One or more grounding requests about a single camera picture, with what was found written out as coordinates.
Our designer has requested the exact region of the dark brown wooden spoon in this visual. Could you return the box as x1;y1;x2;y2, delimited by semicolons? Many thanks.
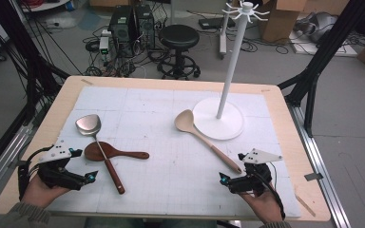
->
84;141;150;162

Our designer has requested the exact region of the metal spatula with wooden handle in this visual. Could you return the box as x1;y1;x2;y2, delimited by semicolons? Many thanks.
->
75;113;126;195

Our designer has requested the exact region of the round white table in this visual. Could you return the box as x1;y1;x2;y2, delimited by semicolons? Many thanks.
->
20;0;71;13

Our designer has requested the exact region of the person's left hand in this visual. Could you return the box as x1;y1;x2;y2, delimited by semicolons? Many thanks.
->
22;173;70;208

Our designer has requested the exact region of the white utensil rack with hooks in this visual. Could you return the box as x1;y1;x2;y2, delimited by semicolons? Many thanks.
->
192;0;271;141

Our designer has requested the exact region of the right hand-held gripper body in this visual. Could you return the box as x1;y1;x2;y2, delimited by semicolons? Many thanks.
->
227;147;283;195

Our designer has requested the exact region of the black metal frame stand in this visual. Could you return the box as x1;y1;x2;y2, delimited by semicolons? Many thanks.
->
0;0;72;181
278;0;365;138

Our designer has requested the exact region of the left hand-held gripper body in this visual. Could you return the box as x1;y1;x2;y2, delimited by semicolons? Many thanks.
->
37;138;88;191

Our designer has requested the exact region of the aluminium rail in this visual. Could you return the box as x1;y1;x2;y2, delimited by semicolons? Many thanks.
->
286;103;352;228
0;124;34;208

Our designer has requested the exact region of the black flat device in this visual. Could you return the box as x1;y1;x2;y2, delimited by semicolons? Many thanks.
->
198;16;236;30

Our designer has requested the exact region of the black round stool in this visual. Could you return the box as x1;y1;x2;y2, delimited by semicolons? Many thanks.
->
156;24;202;80

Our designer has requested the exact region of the grey tape strip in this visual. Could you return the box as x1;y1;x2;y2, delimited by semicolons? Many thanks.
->
303;172;325;182

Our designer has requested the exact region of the right hand-held gripper cable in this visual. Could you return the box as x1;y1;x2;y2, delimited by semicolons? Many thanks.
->
259;161;287;220

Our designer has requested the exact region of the grey rounded device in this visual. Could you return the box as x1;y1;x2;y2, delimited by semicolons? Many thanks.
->
294;11;338;44

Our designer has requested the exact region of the person's right hand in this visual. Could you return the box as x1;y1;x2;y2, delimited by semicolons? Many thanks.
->
239;189;284;222

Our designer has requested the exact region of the beige spoon with pink handle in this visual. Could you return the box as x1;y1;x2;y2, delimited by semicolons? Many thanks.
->
174;108;243;175

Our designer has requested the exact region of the left hand-held gripper cable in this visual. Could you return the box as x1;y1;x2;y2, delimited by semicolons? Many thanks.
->
17;145;55;201

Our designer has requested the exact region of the black computer tower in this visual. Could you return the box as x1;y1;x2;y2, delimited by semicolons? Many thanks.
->
107;5;137;58
135;4;156;50

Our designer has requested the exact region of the hand-held gripper cable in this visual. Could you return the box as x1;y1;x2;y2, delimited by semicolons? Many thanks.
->
17;145;55;201
259;161;287;220

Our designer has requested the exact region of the white grid mat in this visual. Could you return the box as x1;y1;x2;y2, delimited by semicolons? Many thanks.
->
47;85;302;219

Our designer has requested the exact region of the tangle of black floor cables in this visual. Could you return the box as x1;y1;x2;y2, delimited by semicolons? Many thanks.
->
83;29;160;79

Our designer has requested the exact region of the large cardboard box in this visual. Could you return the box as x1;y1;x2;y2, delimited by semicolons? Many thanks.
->
259;0;351;44

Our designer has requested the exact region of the white power unit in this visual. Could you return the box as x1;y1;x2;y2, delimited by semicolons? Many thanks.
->
99;29;111;55

